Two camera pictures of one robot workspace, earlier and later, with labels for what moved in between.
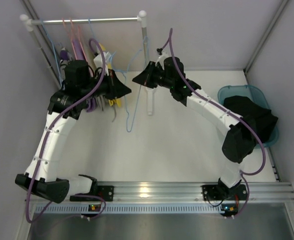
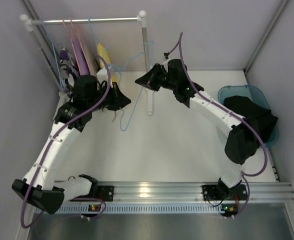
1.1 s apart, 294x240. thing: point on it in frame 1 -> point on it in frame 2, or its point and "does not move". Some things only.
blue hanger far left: x=53 y=49 does not move
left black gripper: x=112 y=83 -> x=114 y=97
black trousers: x=260 y=118 does not move
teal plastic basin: x=250 y=93 does not move
